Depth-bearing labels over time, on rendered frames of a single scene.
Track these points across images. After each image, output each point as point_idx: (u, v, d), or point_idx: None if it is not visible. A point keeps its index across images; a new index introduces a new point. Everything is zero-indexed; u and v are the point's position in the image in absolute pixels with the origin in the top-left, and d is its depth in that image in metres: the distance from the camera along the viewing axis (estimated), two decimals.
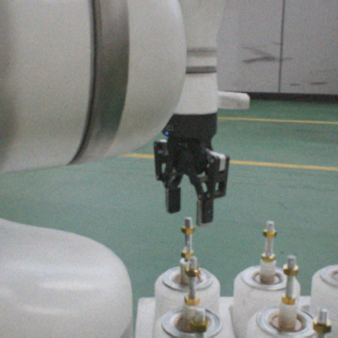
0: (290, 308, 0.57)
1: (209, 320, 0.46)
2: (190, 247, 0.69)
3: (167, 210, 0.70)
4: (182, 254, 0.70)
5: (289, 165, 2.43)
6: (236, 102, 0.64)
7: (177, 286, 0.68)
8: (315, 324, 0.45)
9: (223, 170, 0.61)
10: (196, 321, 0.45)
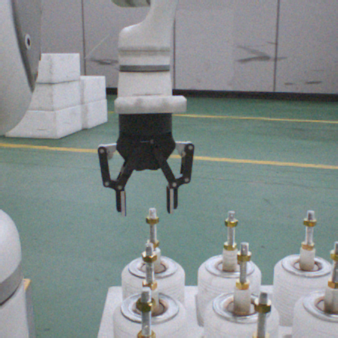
0: (244, 293, 0.60)
1: (155, 300, 0.48)
2: (152, 235, 0.72)
3: (168, 206, 0.72)
4: (153, 247, 0.71)
5: (278, 163, 2.45)
6: None
7: (141, 274, 0.70)
8: (256, 304, 0.48)
9: (99, 159, 0.67)
10: (142, 301, 0.47)
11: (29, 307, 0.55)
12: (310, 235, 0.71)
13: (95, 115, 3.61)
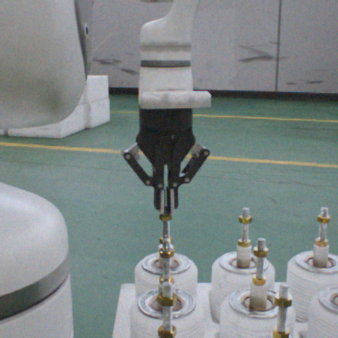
0: (260, 288, 0.60)
1: (176, 295, 0.48)
2: (164, 234, 0.71)
3: (168, 206, 0.72)
4: (170, 241, 0.72)
5: (282, 162, 2.46)
6: None
7: (145, 262, 0.73)
8: (277, 299, 0.48)
9: (129, 164, 0.67)
10: (164, 296, 0.48)
11: None
12: (324, 231, 0.71)
13: (98, 114, 3.61)
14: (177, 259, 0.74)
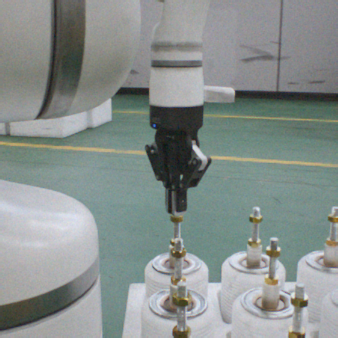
0: (273, 288, 0.59)
1: (191, 295, 0.48)
2: (173, 235, 0.71)
3: (167, 210, 0.70)
4: (182, 243, 0.72)
5: (285, 161, 2.45)
6: (222, 96, 0.66)
7: (156, 262, 0.72)
8: (293, 299, 0.47)
9: (201, 170, 0.64)
10: (178, 296, 0.47)
11: None
12: (335, 231, 0.71)
13: (99, 114, 3.60)
14: (188, 259, 0.73)
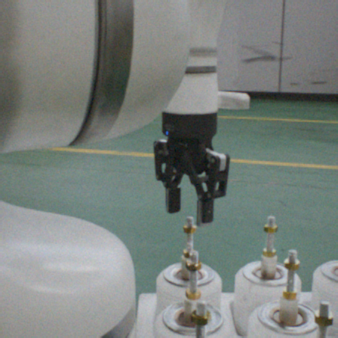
0: (291, 302, 0.57)
1: (210, 313, 0.45)
2: (192, 247, 0.69)
3: (167, 210, 0.70)
4: (185, 253, 0.70)
5: (290, 164, 2.43)
6: (236, 102, 0.64)
7: (168, 272, 0.70)
8: (317, 317, 0.45)
9: (224, 170, 0.61)
10: (197, 314, 0.45)
11: None
12: None
13: None
14: (201, 269, 0.71)
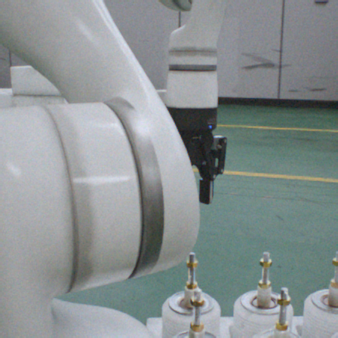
0: (283, 333, 0.65)
1: None
2: (192, 277, 0.77)
3: None
4: (189, 288, 0.77)
5: (287, 176, 2.51)
6: None
7: (174, 298, 0.79)
8: None
9: (218, 148, 0.76)
10: None
11: None
12: None
13: None
14: (204, 300, 0.79)
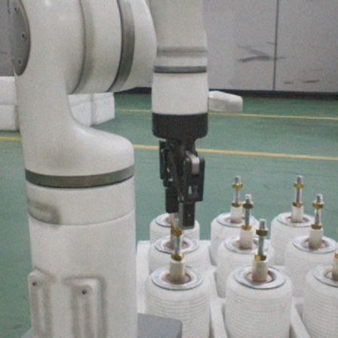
0: (247, 232, 0.79)
1: (173, 225, 0.68)
2: None
3: (165, 209, 0.70)
4: None
5: (276, 155, 2.65)
6: (225, 104, 0.61)
7: (161, 217, 0.94)
8: (257, 230, 0.67)
9: (198, 173, 0.59)
10: None
11: None
12: (299, 195, 0.91)
13: (103, 111, 3.80)
14: None
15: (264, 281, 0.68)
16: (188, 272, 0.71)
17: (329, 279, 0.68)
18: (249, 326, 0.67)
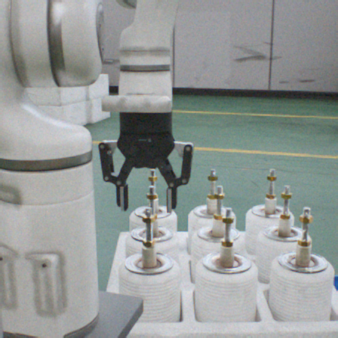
0: (219, 222, 0.83)
1: (144, 218, 0.71)
2: None
3: None
4: None
5: (267, 152, 2.69)
6: None
7: (139, 209, 0.98)
8: (223, 218, 0.71)
9: (101, 154, 0.70)
10: (149, 214, 0.72)
11: None
12: (272, 187, 0.95)
13: (99, 110, 3.84)
14: (164, 210, 0.97)
15: (231, 267, 0.72)
16: (136, 266, 0.72)
17: (292, 265, 0.72)
18: (216, 308, 0.71)
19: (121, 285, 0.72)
